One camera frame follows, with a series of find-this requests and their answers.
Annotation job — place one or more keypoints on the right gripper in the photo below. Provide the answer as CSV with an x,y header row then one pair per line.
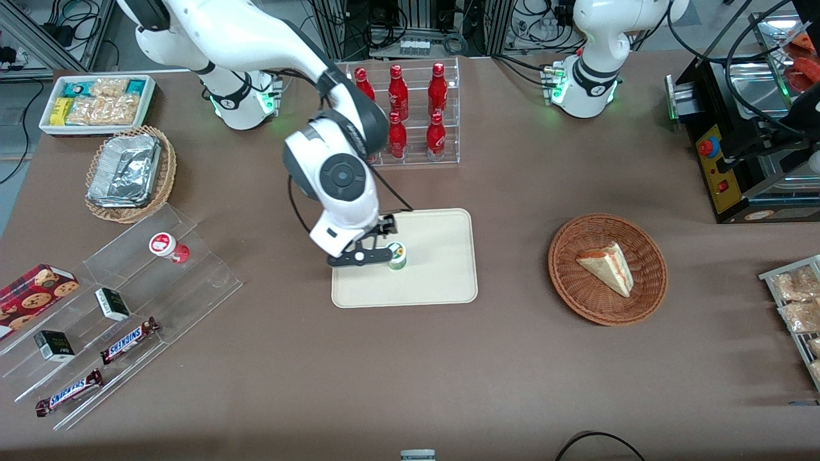
x,y
385,225

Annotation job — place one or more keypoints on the green gum container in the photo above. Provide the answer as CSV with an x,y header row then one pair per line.
x,y
398,256

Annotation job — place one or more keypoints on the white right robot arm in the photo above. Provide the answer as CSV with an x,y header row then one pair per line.
x,y
256,32

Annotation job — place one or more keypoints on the cream plastic tray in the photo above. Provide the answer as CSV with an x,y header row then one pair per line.
x,y
435,275

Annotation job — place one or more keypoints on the red gum container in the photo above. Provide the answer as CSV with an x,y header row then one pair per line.
x,y
163,244

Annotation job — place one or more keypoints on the tray with packaged snacks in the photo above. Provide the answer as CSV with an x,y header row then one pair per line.
x,y
766,276

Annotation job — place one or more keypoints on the red cola bottle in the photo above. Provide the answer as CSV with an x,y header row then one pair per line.
x,y
398,137
398,89
436,134
362,82
437,86

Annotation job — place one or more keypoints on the clear acrylic bottle rack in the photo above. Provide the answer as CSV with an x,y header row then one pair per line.
x,y
416,102

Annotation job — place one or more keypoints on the clear acrylic stepped shelf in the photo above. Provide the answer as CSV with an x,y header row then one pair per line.
x,y
192,288

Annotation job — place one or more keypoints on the white power strip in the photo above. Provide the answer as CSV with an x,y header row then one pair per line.
x,y
419,47

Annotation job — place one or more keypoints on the brown wicker basket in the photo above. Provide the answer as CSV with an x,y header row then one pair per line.
x,y
576,294

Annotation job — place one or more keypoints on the light wicker basket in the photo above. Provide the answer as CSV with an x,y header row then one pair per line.
x,y
168,173

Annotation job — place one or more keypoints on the small grey device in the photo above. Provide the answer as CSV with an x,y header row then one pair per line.
x,y
418,456

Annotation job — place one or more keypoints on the metal equipment rack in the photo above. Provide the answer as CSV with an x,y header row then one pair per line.
x,y
416,13

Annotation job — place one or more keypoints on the triangular sandwich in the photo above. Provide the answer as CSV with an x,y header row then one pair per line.
x,y
608,269

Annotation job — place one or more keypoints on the stack of foil trays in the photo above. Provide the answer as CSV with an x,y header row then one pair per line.
x,y
125,169

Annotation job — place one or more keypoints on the Snickers chocolate bar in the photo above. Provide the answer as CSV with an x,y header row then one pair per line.
x,y
69,392
128,339

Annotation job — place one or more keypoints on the white snack bin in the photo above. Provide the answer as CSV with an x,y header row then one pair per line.
x,y
152,96

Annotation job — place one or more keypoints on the small black box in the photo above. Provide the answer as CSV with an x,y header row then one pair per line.
x,y
54,346
112,304

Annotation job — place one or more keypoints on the teal snack pack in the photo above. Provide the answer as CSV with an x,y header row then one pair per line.
x,y
136,86
77,88

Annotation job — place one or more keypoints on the clear bag of crackers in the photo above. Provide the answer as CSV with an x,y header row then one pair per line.
x,y
109,86
106,110

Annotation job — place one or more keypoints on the yellow snack pack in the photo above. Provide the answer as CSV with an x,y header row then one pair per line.
x,y
61,111

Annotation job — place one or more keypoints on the red cookie box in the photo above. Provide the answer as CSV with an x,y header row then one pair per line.
x,y
32,298

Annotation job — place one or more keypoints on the black grill machine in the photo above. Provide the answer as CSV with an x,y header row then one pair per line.
x,y
724,160

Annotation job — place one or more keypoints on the clear bag of snacks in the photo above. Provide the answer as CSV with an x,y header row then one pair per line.
x,y
817,370
802,315
815,347
794,285

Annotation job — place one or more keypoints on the red food packet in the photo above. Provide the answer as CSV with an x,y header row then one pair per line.
x,y
804,67

